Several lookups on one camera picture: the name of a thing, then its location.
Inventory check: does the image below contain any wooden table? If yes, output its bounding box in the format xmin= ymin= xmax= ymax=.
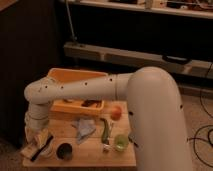
xmin=23 ymin=101 xmax=136 ymax=167

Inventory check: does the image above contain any green chili pepper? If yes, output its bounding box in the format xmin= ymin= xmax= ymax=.
xmin=100 ymin=118 xmax=109 ymax=144

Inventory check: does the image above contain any beige board eraser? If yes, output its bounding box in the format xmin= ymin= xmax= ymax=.
xmin=20 ymin=131 xmax=54 ymax=163

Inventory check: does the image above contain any black cable on floor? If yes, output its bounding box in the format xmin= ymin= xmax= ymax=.
xmin=188 ymin=63 xmax=213 ymax=169

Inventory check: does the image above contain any yellow plastic bin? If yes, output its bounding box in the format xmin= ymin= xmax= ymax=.
xmin=47 ymin=68 xmax=107 ymax=115

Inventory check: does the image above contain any grey metal shelf rail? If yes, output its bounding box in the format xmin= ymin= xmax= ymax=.
xmin=64 ymin=42 xmax=213 ymax=79

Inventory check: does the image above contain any orange fruit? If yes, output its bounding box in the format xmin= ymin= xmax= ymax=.
xmin=110 ymin=106 xmax=122 ymax=121

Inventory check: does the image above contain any white black tool in bin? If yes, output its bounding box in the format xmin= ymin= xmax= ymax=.
xmin=63 ymin=98 xmax=103 ymax=109

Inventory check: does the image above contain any grey cloth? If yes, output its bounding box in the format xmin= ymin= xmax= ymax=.
xmin=71 ymin=118 xmax=96 ymax=144

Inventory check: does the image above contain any blue sponge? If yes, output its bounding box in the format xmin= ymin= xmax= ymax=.
xmin=128 ymin=133 xmax=138 ymax=147

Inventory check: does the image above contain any small green cup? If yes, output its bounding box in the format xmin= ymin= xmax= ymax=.
xmin=114 ymin=134 xmax=129 ymax=152

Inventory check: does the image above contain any white paper cup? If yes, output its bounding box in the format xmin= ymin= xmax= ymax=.
xmin=40 ymin=143 xmax=53 ymax=158

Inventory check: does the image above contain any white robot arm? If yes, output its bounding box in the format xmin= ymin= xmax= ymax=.
xmin=24 ymin=67 xmax=193 ymax=171

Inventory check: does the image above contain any small silver object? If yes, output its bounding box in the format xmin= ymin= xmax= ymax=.
xmin=103 ymin=144 xmax=110 ymax=153

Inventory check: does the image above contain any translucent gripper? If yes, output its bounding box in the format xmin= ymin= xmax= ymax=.
xmin=25 ymin=126 xmax=49 ymax=147

